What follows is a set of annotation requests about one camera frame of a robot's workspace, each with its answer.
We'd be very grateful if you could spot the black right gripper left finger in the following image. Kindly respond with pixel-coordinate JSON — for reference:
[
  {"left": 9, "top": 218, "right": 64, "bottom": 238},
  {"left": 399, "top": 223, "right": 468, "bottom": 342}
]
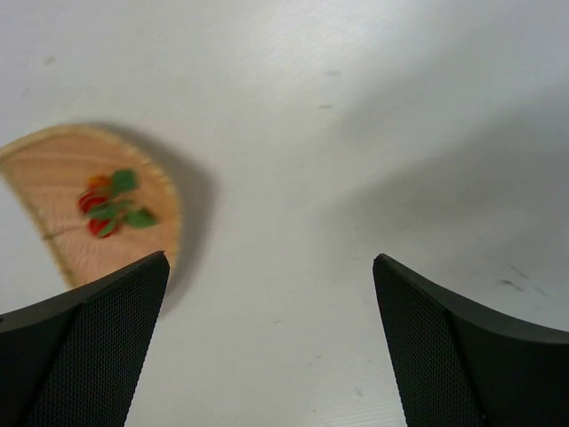
[{"left": 1, "top": 252, "right": 170, "bottom": 426}]

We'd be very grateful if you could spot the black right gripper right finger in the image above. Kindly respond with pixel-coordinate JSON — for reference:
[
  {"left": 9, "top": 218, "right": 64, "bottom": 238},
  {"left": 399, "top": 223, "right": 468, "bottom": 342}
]
[{"left": 373, "top": 254, "right": 568, "bottom": 426}]

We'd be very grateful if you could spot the fake cherry cluster with leaves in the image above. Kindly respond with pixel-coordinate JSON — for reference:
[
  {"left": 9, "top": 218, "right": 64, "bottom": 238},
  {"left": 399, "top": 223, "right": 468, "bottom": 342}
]
[{"left": 77, "top": 168, "right": 158, "bottom": 238}]

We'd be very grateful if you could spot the woven triangular fruit basket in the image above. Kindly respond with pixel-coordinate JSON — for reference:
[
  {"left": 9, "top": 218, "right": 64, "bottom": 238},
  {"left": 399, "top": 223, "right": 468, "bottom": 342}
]
[{"left": 1, "top": 125, "right": 182, "bottom": 288}]

